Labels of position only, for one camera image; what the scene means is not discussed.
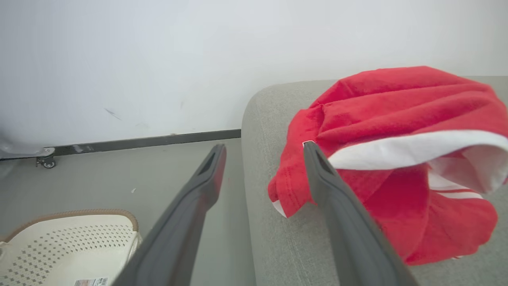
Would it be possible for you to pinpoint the red shirt with striped trim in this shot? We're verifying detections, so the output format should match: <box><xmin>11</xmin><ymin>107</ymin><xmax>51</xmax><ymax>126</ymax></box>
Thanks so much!
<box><xmin>268</xmin><ymin>106</ymin><xmax>498</xmax><ymax>266</ymax></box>

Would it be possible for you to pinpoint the metal leg with caster wheel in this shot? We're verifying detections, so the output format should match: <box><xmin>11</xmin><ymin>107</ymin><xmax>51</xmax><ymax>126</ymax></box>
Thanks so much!
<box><xmin>0</xmin><ymin>131</ymin><xmax>56</xmax><ymax>169</ymax></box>

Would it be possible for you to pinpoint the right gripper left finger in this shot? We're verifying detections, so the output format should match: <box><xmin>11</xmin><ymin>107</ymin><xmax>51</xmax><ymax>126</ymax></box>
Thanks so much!
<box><xmin>111</xmin><ymin>144</ymin><xmax>227</xmax><ymax>286</ymax></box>

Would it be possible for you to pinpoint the red shirt with number print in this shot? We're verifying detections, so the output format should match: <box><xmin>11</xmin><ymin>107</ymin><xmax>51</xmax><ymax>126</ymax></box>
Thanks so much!
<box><xmin>310</xmin><ymin>66</ymin><xmax>508</xmax><ymax>195</ymax></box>

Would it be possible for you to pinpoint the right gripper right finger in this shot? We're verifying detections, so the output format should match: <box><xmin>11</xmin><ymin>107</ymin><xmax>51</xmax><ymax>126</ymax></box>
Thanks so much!
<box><xmin>303</xmin><ymin>141</ymin><xmax>419</xmax><ymax>286</ymax></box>

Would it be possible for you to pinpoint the cream perforated laundry basket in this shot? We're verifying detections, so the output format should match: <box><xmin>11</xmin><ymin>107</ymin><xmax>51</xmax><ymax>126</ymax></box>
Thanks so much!
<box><xmin>0</xmin><ymin>209</ymin><xmax>142</xmax><ymax>286</ymax></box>

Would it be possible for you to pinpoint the basket label sticker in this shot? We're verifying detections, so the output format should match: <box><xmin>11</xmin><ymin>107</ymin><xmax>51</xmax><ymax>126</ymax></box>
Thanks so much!
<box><xmin>73</xmin><ymin>277</ymin><xmax>108</xmax><ymax>286</ymax></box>

